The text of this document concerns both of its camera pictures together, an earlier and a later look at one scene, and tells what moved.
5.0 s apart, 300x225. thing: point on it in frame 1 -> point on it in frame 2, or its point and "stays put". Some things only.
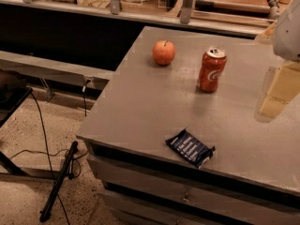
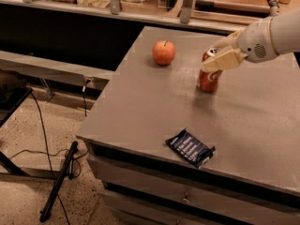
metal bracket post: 186,12 stays put
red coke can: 211,69 stays put
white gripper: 288,35 -> 254,42
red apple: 163,52 stays put
